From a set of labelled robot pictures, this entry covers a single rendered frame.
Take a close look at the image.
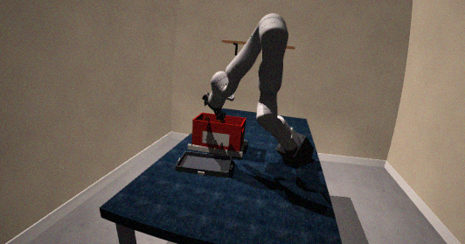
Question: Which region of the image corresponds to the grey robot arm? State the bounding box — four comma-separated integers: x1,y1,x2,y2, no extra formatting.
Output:
209,13,299,150

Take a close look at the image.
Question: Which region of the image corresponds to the red crate with dividers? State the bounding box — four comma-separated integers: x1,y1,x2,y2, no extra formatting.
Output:
192,113,245,152

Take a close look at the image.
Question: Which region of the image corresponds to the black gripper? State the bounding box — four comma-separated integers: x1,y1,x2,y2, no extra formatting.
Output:
202,93,226,121

